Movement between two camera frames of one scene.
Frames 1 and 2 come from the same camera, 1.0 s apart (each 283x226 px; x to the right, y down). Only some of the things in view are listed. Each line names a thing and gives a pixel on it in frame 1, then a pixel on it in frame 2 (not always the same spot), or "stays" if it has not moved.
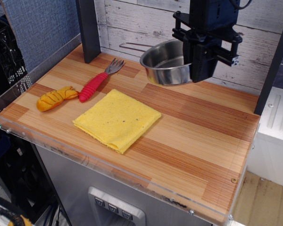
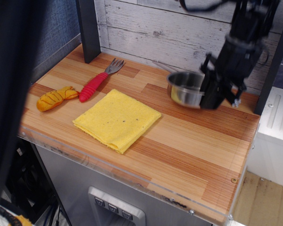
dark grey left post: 87,20 stays
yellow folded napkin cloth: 117,120 stays
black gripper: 212,22 to 238,57
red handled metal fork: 89,89 stays
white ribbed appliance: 271,157 stays
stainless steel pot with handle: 163,62 to 184,88
